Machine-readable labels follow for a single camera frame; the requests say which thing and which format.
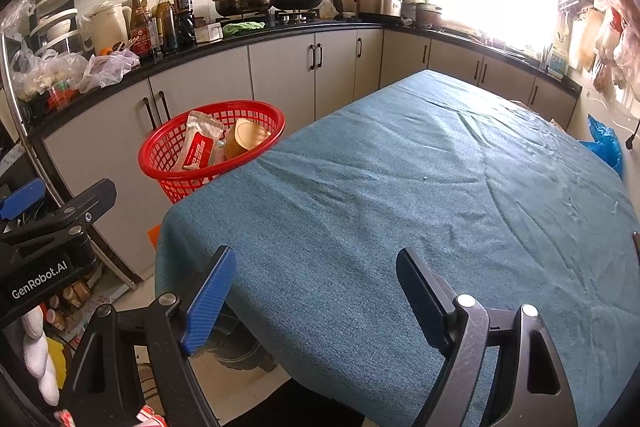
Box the dark soy sauce bottle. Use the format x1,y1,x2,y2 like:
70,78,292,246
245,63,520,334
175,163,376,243
152,0,180,52

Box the white base cabinets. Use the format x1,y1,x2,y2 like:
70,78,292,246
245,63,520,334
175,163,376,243
40,27,581,278

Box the black frying pan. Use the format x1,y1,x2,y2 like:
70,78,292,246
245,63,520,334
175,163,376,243
212,0,278,18

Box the brown sauce bottle red label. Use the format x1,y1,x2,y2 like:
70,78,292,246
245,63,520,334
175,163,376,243
129,0,156,60

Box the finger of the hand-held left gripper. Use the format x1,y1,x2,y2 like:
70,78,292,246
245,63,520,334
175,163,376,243
0,179,47,220
0,178,117,248

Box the jars on floor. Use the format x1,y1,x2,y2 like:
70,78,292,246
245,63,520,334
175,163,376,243
42,277,93,333

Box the silver rice cooker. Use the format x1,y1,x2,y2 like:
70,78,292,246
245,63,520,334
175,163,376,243
356,0,404,20

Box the white wet wipes packet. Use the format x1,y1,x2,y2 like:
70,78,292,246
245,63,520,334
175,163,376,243
179,111,227,172

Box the green cloth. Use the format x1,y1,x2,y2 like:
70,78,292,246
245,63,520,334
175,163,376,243
222,21,266,35

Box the grey shoe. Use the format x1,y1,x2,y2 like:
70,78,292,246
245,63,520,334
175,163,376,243
212,322,278,370

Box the black kitchen countertop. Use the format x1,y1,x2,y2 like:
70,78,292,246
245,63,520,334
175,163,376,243
25,19,583,142

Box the clear plastic bag with food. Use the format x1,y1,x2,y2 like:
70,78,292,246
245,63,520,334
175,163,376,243
10,39,88,102

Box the chrome metal frame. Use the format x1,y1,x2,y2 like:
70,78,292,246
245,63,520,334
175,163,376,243
0,34,146,290

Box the blue tablecloth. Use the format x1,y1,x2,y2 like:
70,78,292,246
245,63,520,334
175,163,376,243
154,69,640,427

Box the dish rack with white bowls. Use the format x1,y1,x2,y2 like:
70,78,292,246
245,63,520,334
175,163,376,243
30,0,83,58

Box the long orange cardboard box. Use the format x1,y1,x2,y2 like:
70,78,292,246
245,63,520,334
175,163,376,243
222,118,273,160

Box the grey cooking pot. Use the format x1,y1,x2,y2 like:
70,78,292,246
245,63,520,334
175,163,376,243
402,0,444,30

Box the red plastic basket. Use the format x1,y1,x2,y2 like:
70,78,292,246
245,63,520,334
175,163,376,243
138,99,286,205

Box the crumpled clear plastic bag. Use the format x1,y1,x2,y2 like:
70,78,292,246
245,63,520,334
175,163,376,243
75,49,141,92

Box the blue plastic bag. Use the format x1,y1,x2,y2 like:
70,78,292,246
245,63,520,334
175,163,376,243
587,114,625,178

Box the hanging plastic bags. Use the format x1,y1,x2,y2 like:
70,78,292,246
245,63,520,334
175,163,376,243
592,0,640,92

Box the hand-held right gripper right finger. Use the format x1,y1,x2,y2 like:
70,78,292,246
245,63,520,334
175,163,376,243
395,248,581,427

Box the person's left hand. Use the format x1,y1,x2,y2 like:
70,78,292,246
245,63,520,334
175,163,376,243
20,304,61,408

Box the cream electric kettle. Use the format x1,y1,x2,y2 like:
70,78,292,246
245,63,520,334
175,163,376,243
90,3,132,55

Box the blue white carton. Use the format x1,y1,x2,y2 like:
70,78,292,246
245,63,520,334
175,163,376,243
546,46,572,78

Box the gas stove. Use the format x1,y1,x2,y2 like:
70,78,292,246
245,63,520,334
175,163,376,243
220,8,321,28

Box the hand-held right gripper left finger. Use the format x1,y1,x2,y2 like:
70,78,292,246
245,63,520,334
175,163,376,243
65,246,238,427

